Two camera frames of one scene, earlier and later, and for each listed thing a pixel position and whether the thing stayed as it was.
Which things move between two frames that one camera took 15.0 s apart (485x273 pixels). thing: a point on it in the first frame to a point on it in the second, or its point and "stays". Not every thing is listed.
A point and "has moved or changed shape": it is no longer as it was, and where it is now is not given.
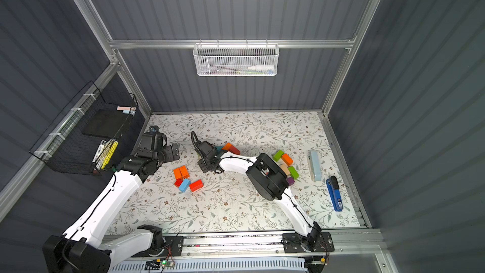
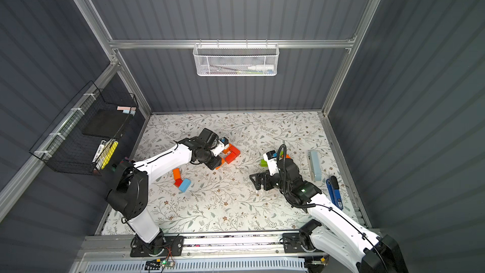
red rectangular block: (232, 148) stays
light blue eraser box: (314, 161) stays
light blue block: (184, 186) stays
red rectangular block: (196, 186) has moved or changed shape
